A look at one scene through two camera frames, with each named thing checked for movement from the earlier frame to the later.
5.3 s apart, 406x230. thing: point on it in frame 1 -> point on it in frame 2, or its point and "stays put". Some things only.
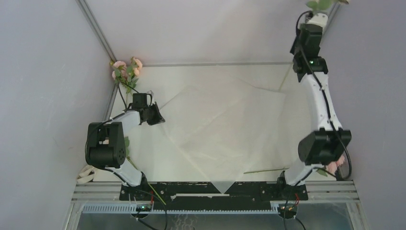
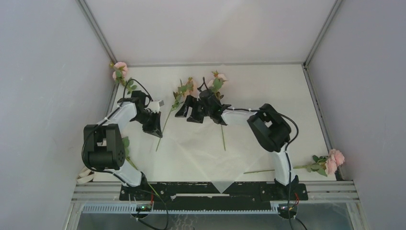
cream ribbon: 86,174 stays put
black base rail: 197,195 stays put
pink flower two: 133,70 -> 189,86
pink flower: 319,5 -> 215,85
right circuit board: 288,208 stays put
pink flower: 330,168 stays put
